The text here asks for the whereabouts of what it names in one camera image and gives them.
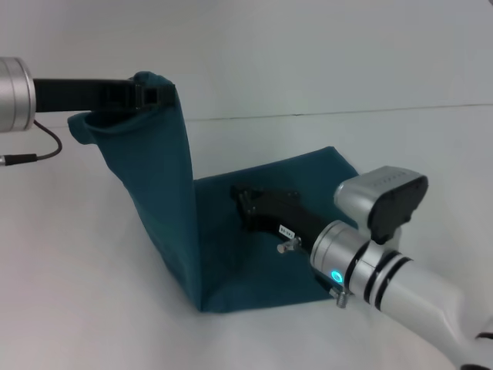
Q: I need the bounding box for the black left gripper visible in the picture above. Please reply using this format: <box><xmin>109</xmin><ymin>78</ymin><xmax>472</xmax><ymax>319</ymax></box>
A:
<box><xmin>32</xmin><ymin>76</ymin><xmax>177</xmax><ymax>115</ymax></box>

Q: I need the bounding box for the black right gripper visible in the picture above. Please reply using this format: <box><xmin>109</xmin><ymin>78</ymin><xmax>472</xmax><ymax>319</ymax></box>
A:
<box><xmin>230</xmin><ymin>184</ymin><xmax>329</xmax><ymax>255</ymax></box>

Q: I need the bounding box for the teal t-shirt with FREE print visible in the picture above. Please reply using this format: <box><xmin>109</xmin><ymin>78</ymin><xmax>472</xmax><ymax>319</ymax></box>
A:
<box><xmin>67</xmin><ymin>70</ymin><xmax>365</xmax><ymax>315</ymax></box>

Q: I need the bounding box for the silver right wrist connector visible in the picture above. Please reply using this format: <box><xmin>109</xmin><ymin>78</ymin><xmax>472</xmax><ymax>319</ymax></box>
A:
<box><xmin>276</xmin><ymin>236</ymin><xmax>304</xmax><ymax>255</ymax></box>

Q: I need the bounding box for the right cable with silver plug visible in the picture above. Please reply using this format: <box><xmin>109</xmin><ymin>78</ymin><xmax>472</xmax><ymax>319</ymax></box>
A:
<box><xmin>328</xmin><ymin>286</ymin><xmax>354</xmax><ymax>309</ymax></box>

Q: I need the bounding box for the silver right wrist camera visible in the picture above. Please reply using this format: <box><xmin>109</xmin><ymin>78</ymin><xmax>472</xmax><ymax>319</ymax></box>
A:
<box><xmin>333</xmin><ymin>165</ymin><xmax>430</xmax><ymax>247</ymax></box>

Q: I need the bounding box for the black cable with silver plug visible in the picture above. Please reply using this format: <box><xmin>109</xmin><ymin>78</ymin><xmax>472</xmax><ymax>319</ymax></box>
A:
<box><xmin>0</xmin><ymin>119</ymin><xmax>63</xmax><ymax>167</ymax></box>

